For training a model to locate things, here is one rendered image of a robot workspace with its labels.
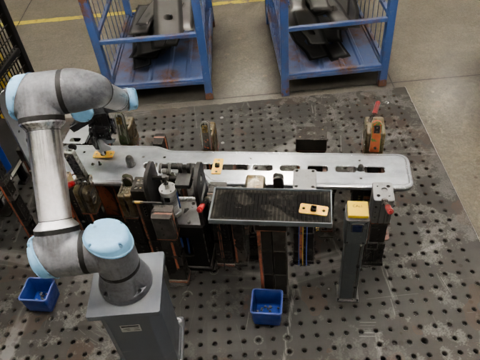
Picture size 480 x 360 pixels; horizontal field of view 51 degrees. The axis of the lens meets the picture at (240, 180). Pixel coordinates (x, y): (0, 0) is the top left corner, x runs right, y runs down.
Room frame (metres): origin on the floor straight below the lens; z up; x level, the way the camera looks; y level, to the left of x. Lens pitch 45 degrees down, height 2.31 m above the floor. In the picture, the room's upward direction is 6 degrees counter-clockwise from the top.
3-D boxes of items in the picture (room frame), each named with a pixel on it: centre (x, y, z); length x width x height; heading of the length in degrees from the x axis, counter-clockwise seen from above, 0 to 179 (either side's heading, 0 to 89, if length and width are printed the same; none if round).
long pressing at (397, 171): (1.41, 0.06, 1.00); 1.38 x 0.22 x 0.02; 79
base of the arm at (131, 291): (0.86, 0.36, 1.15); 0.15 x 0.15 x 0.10
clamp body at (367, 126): (1.48, -0.53, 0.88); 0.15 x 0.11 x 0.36; 169
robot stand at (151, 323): (0.86, 0.36, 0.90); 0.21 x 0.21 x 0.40; 88
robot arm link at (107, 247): (0.86, 0.36, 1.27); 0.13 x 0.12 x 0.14; 91
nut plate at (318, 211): (1.00, -0.21, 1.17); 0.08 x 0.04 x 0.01; 71
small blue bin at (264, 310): (0.94, -0.05, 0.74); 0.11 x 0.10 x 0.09; 79
